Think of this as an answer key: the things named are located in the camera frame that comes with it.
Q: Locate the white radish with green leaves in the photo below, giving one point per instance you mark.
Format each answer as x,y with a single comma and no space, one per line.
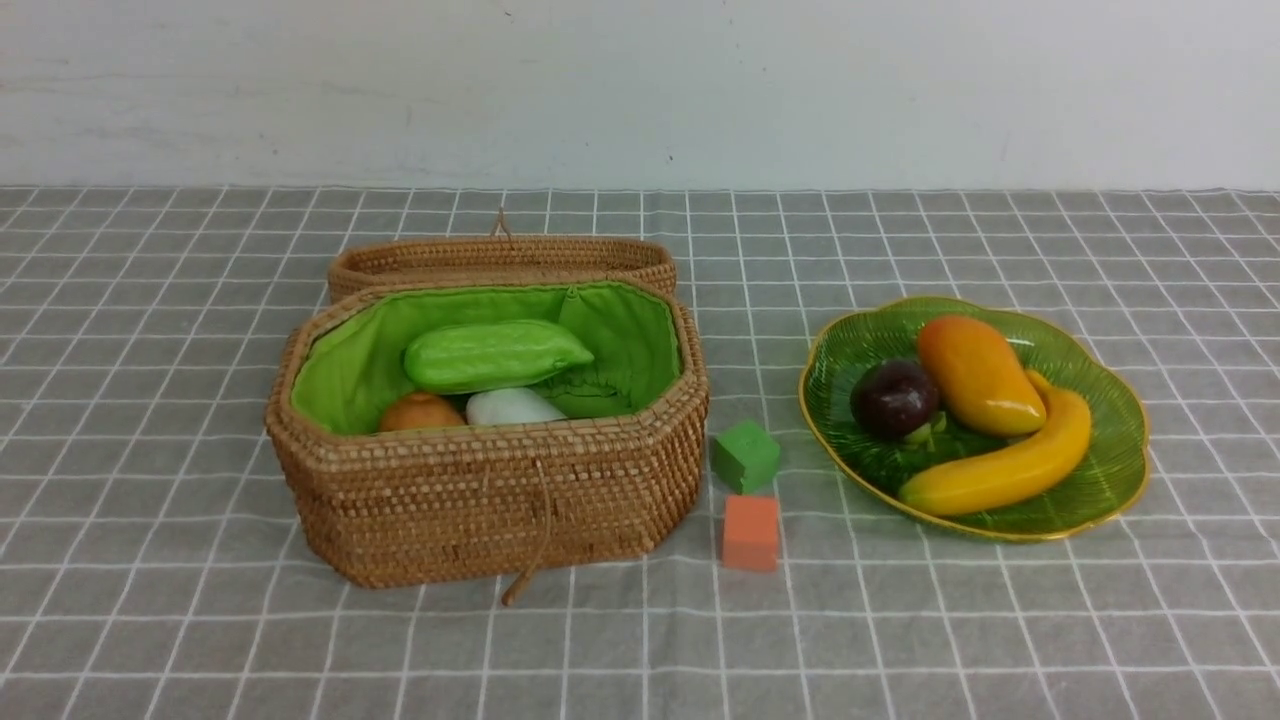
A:
510,406

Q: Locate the green bitter gourd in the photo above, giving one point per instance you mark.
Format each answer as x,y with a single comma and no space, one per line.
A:
471,358

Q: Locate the dark purple mangosteen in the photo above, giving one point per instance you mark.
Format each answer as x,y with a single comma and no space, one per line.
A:
896,400

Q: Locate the yellow orange mango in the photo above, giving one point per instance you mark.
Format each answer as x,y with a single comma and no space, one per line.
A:
981,379

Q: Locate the yellow banana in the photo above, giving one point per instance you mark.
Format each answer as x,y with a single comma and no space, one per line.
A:
1015,473

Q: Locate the green foam cube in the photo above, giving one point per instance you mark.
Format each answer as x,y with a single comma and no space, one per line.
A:
745,457

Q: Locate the orange foam cube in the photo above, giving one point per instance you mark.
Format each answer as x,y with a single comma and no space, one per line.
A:
750,539

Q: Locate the woven rattan basket green lining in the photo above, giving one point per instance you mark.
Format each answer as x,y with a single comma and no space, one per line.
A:
609,482

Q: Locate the woven rattan basket lid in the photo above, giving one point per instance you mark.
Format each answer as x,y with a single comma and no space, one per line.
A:
500,254

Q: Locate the green glass leaf plate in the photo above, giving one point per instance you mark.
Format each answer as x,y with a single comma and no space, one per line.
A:
1112,477

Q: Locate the grey checked tablecloth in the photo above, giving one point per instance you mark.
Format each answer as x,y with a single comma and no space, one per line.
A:
153,569

